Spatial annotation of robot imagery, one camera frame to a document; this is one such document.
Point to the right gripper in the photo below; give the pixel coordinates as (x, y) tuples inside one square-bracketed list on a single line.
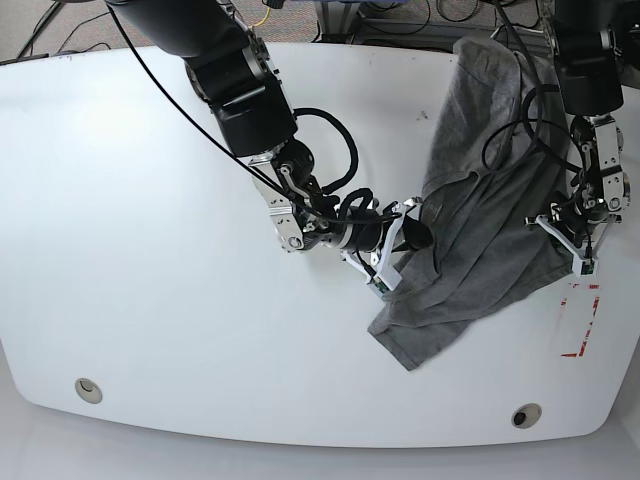
[(368, 239)]

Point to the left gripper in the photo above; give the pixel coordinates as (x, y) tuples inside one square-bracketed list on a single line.
[(581, 232)]

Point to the grey t-shirt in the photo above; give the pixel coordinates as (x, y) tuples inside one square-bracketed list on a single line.
[(481, 182)]

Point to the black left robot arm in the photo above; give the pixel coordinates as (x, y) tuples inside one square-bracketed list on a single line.
[(590, 42)]

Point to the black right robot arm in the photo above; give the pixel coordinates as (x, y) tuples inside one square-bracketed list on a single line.
[(228, 66)]

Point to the red tape marking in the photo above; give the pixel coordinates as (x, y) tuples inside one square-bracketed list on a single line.
[(578, 312)]

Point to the right table grommet hole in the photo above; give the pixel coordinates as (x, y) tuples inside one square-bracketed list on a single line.
[(526, 416)]

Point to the table grommet hole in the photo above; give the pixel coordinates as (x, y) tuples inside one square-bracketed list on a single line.
[(526, 416), (88, 391)]

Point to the left table grommet hole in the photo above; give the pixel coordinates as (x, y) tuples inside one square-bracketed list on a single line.
[(88, 391)]

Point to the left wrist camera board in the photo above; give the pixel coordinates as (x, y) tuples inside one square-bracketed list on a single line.
[(583, 267)]

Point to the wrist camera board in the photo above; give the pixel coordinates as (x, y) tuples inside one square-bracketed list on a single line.
[(378, 288), (583, 267)]

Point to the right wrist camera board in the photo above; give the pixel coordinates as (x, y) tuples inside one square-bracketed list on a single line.
[(378, 288)]

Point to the aluminium frame post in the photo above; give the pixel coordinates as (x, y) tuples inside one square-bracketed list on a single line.
[(337, 20)]

